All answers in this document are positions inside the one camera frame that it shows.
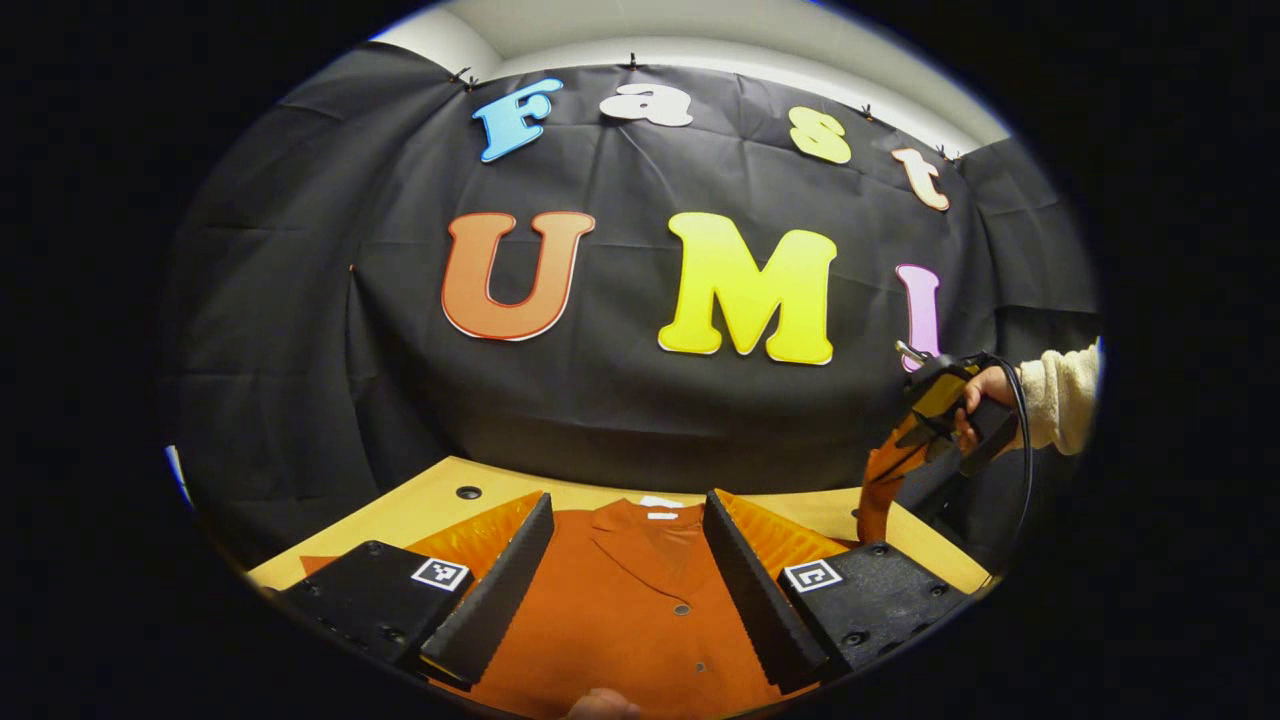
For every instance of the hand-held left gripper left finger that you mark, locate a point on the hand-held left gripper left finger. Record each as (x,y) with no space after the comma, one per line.
(500,600)

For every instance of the black backdrop cloth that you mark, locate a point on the black backdrop cloth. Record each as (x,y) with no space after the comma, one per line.
(600,420)

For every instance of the orange button jacket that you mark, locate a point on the orange button jacket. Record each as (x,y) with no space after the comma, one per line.
(620,610)

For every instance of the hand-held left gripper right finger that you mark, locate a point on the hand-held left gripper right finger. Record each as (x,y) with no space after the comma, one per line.
(750,600)

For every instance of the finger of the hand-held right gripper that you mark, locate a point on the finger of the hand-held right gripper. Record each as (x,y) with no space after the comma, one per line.
(885,490)

